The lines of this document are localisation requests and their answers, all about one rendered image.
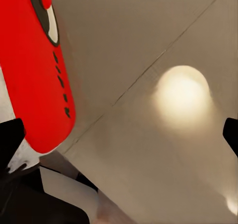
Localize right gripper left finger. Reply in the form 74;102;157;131
0;118;25;177

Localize radio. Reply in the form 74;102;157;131
0;0;75;186

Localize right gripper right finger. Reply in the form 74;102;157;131
223;118;238;157

